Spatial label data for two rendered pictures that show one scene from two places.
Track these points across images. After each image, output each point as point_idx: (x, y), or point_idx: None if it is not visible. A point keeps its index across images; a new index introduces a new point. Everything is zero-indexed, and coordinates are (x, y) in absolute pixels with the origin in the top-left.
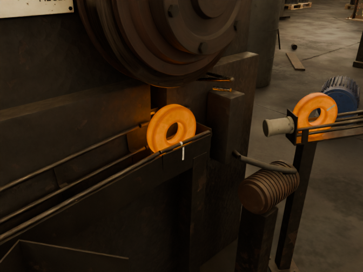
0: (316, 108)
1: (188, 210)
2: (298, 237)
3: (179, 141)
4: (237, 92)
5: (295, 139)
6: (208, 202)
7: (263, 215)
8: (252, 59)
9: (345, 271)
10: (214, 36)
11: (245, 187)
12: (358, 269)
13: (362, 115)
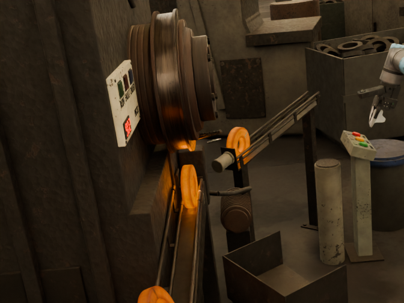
0: (239, 138)
1: (209, 248)
2: None
3: (195, 192)
4: (198, 145)
5: (237, 166)
6: None
7: (246, 230)
8: None
9: (290, 261)
10: (214, 106)
11: (229, 214)
12: (296, 255)
13: (258, 134)
